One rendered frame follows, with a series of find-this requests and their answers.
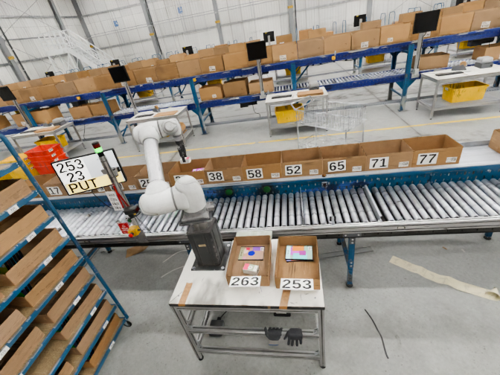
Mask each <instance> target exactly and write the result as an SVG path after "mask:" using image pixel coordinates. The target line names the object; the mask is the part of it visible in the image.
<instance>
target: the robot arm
mask: <svg viewBox="0 0 500 375"><path fill-rule="evenodd" d="M132 134H133V138H134V139H135V140H136V141H137V142H139V143H142V144H143V145H144V153H145V159H146V163H147V172H148V177H149V184H148V186H147V187H146V190H145V194H143V195H142V196H141V197H140V199H139V202H138V203H139V206H140V209H141V211H142V213H143V214H146V215H149V216H158V215H162V214H168V213H171V212H174V211H177V210H184V216H183V218H182V222H183V223H185V222H190V221H195V220H200V219H209V215H208V214H209V211H212V210H215V205H210V202H205V195H204V193H203V190H202V187H201V185H200V183H198V181H197V180H196V179H195V178H194V177H192V176H183V177H181V178H180V179H178V180H177V181H176V183H175V185H174V186H173V187H170V185H169V184H168V183H166V181H165V180H164V172H163V168H162V163H161V156H160V152H159V147H158V143H159V141H160V138H164V137H167V136H169V135H173V139H174V141H175V142H176V144H177V145H178V147H179V148H177V149H178V151H179V155H180V157H182V161H183V162H186V161H185V157H187V155H186V149H185V145H184V141H183V137H182V130H181V127H180V125H179V122H178V121H177V119H175V118H171V119H169V120H159V121H149V122H146V123H142V124H139V125H137V126H136V127H135V128H134V129H133V130H132Z"/></svg>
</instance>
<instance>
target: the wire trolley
mask: <svg viewBox="0 0 500 375"><path fill-rule="evenodd" d="M306 97H311V96H310V95H309V96H306ZM306 97H304V98H306ZM304 98H302V99H300V100H303V99H304ZM311 99H312V101H311V102H310V103H311V111H308V110H309V109H308V103H306V104H304V105H303V107H304V106H305V105H307V111H304V110H301V109H300V110H297V109H298V108H300V107H302V106H300V107H298V108H295V107H294V106H293V105H292V104H293V103H296V102H298V101H300V100H297V101H295V102H293V103H291V104H290V105H291V106H292V108H293V109H294V110H295V111H296V119H297V111H298V112H299V111H300V114H301V111H302V112H306V119H308V121H310V117H311V116H313V114H314V116H313V117H314V119H311V120H314V121H313V122H315V126H314V127H315V139H314V134H313V135H311V136H313V140H312V141H314V140H315V146H314V145H313V146H310V145H307V144H308V143H309V142H308V143H307V144H304V140H306V139H308V141H309V137H308V138H306V139H304V140H303V141H300V142H299V137H298V149H300V148H303V147H304V146H305V147H304V148H307V147H306V145H307V146H309V148H310V147H318V145H317V139H318V140H319V139H320V137H321V136H320V135H324V134H320V133H317V131H316V127H319V128H324V129H330V128H329V122H330V121H329V115H331V123H330V124H331V125H330V126H331V130H336V131H341V132H345V138H342V139H345V142H344V144H347V140H350V139H347V132H348V131H350V129H349V128H350V127H352V128H351V129H353V128H354V127H356V126H358V125H360V124H361V123H362V122H360V119H362V120H363V130H362V141H358V143H359V142H363V141H364V130H365V121H366V120H367V119H365V118H364V114H362V115H361V109H363V108H364V112H366V106H368V104H360V103H348V104H355V105H358V106H359V105H361V109H359V110H360V118H359V114H358V111H359V110H357V111H354V117H352V115H353V113H352V110H348V111H351V114H350V115H349V113H348V116H344V115H341V103H343V102H335V101H325V100H314V99H313V98H312V97H311ZM313 101H317V106H314V107H317V112H312V102H313ZM318 101H319V107H320V101H324V107H322V108H324V113H320V112H318ZM325 102H332V108H328V109H332V114H327V113H325ZM333 103H335V110H336V103H340V115H338V113H337V115H334V118H332V115H333ZM346 105H347V103H346ZM362 105H364V107H362ZM342 110H343V111H344V110H345V109H344V103H343V109H342ZM307 112H309V116H307ZM311 112H312V113H313V114H312V115H311V114H310V113H311ZM355 112H356V116H357V118H356V119H358V123H359V124H357V122H356V123H355ZM362 113H363V111H362ZM366 113H367V112H366ZM300 114H299V115H300ZM317 114H322V117H321V116H320V117H321V118H322V124H323V122H324V121H323V118H325V127H321V126H320V125H322V124H320V125H319V126H318V121H320V122H321V120H318V118H317V120H316V117H318V116H316V115H317ZM323 115H325V117H324V116H323ZM326 115H328V121H326ZM335 116H337V123H336V122H335ZM338 116H339V117H340V119H338ZM361 116H363V118H361ZM307 117H309V118H307ZM341 117H345V118H350V125H349V123H348V124H346V125H348V131H347V130H345V131H344V129H345V128H346V127H345V128H344V126H343V128H342V129H343V131H342V130H341V124H342V125H343V123H341ZM351 118H352V119H354V120H353V121H351V120H352V119H351ZM303 119H304V120H305V117H303V113H302V115H301V120H300V117H299V116H298V120H297V122H295V124H297V134H298V124H302V123H303V122H304V121H302V120H303ZM332 119H334V122H332ZM338 120H340V122H339V123H338ZM298 121H299V123H298ZM301 121H302V123H300V122H301ZM313 122H312V123H311V125H308V124H307V123H309V122H307V123H306V124H302V125H307V126H313V124H314V123H313ZM316 122H317V123H316ZM326 122H328V128H326V126H327V125H326ZM347 122H348V121H347ZM347 122H346V123H347ZM351 122H354V127H353V124H352V123H351ZM332 123H334V126H333V128H332V125H333V124H332ZM335 123H336V124H337V129H335V127H336V126H335ZM316 124H317V125H316ZM338 124H340V127H338ZM351 124H352V125H351ZM356 124H357V125H356ZM346 125H345V126H346ZM349 126H350V127H349ZM338 128H340V130H339V129H338ZM317 134H319V138H317ZM311 136H310V137H311ZM327 136H331V135H327ZM331 137H335V138H340V137H336V136H331ZM320 140H324V139H320ZM324 141H328V140H324ZM350 141H353V143H352V144H354V141H355V140H350ZM301 142H303V143H302V144H303V146H300V145H299V144H301ZM310 142H311V141H310ZM329 142H332V143H333V142H334V143H338V142H335V141H329ZM329 142H328V143H329ZM338 144H342V143H338ZM299 146H300V147H299ZM318 148H319V147H318Z"/></svg>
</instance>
